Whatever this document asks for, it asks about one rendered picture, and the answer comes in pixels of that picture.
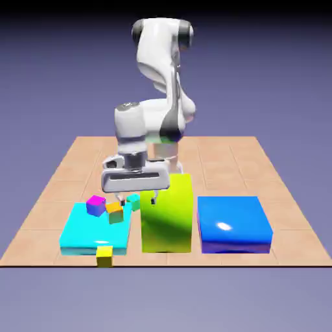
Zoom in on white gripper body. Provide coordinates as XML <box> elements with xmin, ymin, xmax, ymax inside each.
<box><xmin>100</xmin><ymin>163</ymin><xmax>171</xmax><ymax>194</ymax></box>

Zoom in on small teal cube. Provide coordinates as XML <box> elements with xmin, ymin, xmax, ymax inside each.
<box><xmin>126</xmin><ymin>193</ymin><xmax>141</xmax><ymax>213</ymax></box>

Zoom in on small orange cube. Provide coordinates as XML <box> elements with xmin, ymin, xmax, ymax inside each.
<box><xmin>105</xmin><ymin>202</ymin><xmax>125</xmax><ymax>225</ymax></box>

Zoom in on small magenta cube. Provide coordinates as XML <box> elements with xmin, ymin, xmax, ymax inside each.
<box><xmin>86</xmin><ymin>195</ymin><xmax>107</xmax><ymax>218</ymax></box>

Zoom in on small yellow cube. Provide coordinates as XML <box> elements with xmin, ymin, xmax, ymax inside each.
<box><xmin>95</xmin><ymin>245</ymin><xmax>114</xmax><ymax>268</ymax></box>

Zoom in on large lime green box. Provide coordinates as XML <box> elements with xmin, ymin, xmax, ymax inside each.
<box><xmin>139</xmin><ymin>172</ymin><xmax>195</xmax><ymax>254</ymax></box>

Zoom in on large cyan box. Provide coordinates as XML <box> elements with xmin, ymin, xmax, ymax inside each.
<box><xmin>58</xmin><ymin>202</ymin><xmax>133</xmax><ymax>257</ymax></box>

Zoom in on large blue box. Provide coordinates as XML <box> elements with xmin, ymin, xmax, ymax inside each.
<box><xmin>196</xmin><ymin>196</ymin><xmax>274</xmax><ymax>255</ymax></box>

